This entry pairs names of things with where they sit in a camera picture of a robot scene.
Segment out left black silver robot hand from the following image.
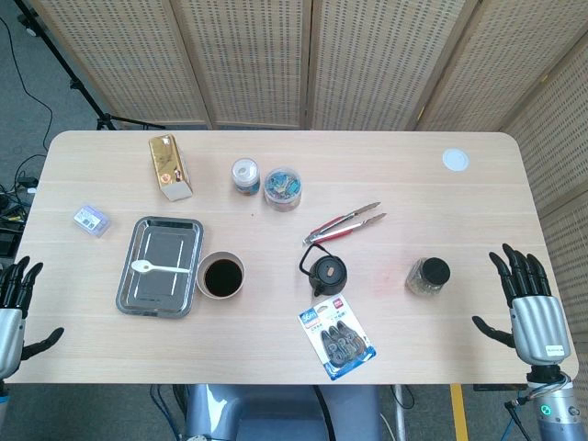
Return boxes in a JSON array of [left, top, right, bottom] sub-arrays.
[[0, 255, 64, 382]]

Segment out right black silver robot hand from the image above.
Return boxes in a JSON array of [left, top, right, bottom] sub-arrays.
[[471, 243, 571, 368]]

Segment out white plastic spoon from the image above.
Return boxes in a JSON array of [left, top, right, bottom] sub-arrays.
[[130, 259, 192, 275]]

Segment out grey robot base column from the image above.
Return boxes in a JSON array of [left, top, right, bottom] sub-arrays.
[[183, 384, 383, 441]]

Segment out cup of dark liquid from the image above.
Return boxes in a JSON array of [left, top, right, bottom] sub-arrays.
[[196, 250, 246, 302]]

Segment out glass herb jar black lid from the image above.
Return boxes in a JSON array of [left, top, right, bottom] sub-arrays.
[[404, 256, 452, 297]]

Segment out small clear purple plastic box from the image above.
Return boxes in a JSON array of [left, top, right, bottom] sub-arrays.
[[73, 204, 113, 239]]

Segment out stainless steel rectangular tray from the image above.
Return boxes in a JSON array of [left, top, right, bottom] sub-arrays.
[[114, 216, 206, 320]]

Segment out white metal table leg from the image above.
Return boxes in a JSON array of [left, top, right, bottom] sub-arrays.
[[393, 384, 412, 441]]

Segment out white round lid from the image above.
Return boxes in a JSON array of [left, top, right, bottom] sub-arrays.
[[442, 147, 472, 174]]

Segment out blue correction tape blister pack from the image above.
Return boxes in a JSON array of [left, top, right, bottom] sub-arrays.
[[298, 293, 378, 382]]

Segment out black cast iron teapot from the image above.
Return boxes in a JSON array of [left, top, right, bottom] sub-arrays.
[[299, 243, 349, 299]]

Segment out gold carton box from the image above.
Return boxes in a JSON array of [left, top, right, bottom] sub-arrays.
[[147, 133, 194, 202]]

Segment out black tripod stand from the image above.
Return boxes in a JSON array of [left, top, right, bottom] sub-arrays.
[[13, 0, 166, 132]]

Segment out small jar with blue label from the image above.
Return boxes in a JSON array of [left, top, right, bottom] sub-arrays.
[[231, 157, 262, 197]]

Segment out clear jar of binder clips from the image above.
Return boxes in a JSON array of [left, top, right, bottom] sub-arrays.
[[263, 166, 304, 213]]

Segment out woven bamboo folding screen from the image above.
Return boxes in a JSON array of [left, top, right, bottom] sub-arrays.
[[27, 0, 588, 368]]

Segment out red-handled metal tongs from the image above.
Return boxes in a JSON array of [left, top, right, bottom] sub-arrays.
[[302, 200, 389, 246]]

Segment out black floor cable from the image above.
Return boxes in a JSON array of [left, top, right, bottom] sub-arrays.
[[0, 17, 55, 155]]

